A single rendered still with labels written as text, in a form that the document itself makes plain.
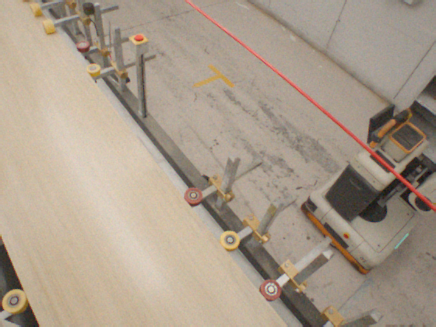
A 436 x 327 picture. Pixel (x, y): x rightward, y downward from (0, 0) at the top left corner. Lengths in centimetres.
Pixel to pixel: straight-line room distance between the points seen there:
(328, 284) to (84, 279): 167
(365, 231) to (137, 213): 157
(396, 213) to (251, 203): 107
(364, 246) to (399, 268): 51
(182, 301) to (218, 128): 190
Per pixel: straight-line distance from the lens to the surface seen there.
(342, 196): 220
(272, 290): 130
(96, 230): 136
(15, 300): 135
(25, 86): 201
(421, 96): 332
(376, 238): 240
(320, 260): 120
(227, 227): 159
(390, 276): 270
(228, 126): 291
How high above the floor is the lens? 212
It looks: 53 degrees down
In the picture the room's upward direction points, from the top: 11 degrees clockwise
